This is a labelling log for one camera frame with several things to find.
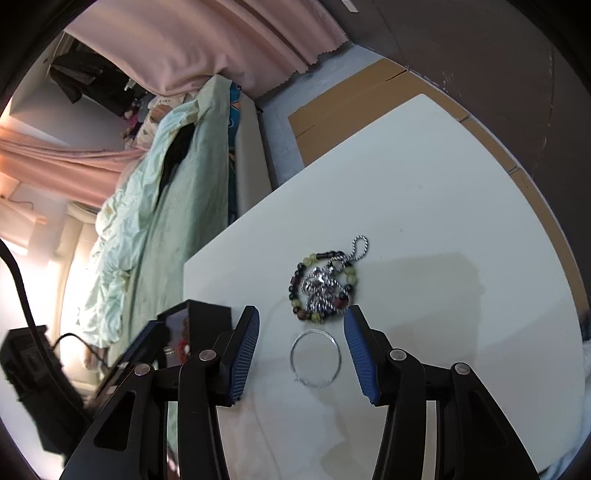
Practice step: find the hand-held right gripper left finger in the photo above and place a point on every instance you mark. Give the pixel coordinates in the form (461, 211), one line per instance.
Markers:
(242, 355)

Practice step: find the wide pink curtain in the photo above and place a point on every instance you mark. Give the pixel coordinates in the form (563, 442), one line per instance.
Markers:
(207, 41)

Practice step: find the draped pink curtain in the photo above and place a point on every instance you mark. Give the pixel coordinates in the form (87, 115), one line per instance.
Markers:
(69, 157)

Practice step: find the bed with green sheet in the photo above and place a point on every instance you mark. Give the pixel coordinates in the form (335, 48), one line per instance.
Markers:
(194, 221)

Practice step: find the hanging dark clothes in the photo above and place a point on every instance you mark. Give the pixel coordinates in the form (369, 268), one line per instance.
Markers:
(78, 78)

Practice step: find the beige padded headboard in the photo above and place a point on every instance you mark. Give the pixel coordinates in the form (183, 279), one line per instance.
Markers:
(69, 286)

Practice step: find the thin silver bangle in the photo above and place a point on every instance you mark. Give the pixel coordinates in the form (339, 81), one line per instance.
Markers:
(292, 364)

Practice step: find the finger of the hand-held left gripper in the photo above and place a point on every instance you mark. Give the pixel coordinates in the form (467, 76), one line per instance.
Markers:
(134, 353)

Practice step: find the printed pillow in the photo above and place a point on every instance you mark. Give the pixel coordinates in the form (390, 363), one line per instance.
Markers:
(154, 122)

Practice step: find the flat brown cardboard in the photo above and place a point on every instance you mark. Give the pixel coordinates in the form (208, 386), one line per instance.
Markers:
(351, 106)

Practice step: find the dark garment on bed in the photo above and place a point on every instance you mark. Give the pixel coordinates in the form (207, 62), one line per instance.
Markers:
(178, 152)

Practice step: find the pile of soft toys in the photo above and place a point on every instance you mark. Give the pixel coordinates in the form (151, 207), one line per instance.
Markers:
(136, 115)

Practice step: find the pale green duvet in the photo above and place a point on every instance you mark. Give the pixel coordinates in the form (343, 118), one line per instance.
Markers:
(124, 240)

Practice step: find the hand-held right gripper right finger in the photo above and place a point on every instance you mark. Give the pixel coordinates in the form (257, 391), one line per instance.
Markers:
(362, 355)

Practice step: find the dark grey wardrobe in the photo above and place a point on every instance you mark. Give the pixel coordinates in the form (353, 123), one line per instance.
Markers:
(508, 69)

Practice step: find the white wall switch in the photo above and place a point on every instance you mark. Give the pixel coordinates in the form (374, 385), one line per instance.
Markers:
(349, 4)

